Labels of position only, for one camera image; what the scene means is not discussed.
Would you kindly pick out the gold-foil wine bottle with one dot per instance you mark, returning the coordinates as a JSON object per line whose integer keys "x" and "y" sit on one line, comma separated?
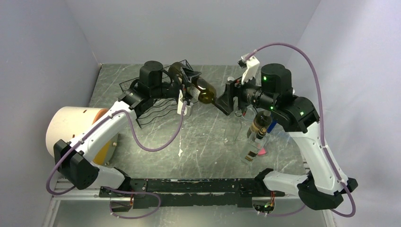
{"x": 262, "y": 119}

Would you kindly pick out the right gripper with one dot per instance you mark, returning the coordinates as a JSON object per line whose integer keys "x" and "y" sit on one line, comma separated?
{"x": 233, "y": 88}

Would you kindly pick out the dark green wine bottle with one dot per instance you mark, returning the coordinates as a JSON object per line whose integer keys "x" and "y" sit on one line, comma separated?
{"x": 202, "y": 90}

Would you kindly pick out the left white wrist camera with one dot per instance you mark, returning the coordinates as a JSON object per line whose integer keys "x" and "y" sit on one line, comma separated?
{"x": 187, "y": 111}

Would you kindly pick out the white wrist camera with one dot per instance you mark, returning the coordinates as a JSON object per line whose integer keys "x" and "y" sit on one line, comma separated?
{"x": 251, "y": 65}
{"x": 187, "y": 111}

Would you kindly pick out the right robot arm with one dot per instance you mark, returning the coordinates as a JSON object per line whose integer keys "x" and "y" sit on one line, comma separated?
{"x": 323, "y": 187}

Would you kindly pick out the clear glass bottle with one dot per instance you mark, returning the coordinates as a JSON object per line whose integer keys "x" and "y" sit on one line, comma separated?
{"x": 232, "y": 128}

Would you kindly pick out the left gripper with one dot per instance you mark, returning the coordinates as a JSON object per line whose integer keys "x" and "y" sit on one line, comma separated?
{"x": 186, "y": 84}

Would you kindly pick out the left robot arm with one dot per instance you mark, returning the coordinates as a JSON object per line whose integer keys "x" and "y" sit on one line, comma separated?
{"x": 75, "y": 159}

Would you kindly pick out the blue labelled water bottle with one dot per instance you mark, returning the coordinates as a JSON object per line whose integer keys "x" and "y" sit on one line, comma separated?
{"x": 271, "y": 126}

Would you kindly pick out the black wire wine rack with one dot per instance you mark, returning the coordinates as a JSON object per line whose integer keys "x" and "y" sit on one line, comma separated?
{"x": 153, "y": 84}

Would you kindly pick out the pink small object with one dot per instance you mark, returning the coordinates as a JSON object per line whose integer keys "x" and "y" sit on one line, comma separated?
{"x": 262, "y": 152}

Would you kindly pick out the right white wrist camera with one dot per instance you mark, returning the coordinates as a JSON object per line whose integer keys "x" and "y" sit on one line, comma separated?
{"x": 251, "y": 65}

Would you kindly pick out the white cylindrical drum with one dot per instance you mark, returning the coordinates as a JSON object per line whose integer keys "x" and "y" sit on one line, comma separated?
{"x": 70, "y": 121}

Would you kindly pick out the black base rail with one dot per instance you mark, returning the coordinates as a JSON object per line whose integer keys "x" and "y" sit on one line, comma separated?
{"x": 141, "y": 193}

